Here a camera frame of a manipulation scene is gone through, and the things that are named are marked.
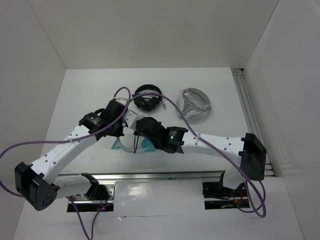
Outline aluminium side rail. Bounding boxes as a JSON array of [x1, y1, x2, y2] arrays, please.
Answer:
[[231, 67, 276, 177]]

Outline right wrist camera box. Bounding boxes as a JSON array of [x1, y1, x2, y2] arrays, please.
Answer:
[[124, 110, 144, 131]]

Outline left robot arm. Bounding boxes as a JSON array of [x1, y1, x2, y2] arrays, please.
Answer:
[[14, 98, 127, 211]]

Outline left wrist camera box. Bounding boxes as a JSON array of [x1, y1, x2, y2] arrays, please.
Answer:
[[114, 97, 128, 106]]

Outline thin black audio cable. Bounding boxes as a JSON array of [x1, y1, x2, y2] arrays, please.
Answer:
[[132, 131, 141, 155]]

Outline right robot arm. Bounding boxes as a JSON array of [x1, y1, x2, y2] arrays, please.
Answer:
[[127, 117, 267, 196]]

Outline aluminium table edge rail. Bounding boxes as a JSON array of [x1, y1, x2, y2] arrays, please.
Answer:
[[57, 169, 223, 182]]

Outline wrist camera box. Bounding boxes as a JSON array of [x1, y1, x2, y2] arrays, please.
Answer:
[[114, 97, 128, 106], [124, 110, 144, 131]]

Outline black wired headphones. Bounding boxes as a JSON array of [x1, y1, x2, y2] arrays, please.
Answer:
[[132, 84, 167, 112]]

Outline teal cat-ear headphones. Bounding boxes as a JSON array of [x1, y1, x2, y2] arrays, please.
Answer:
[[110, 137, 156, 154]]

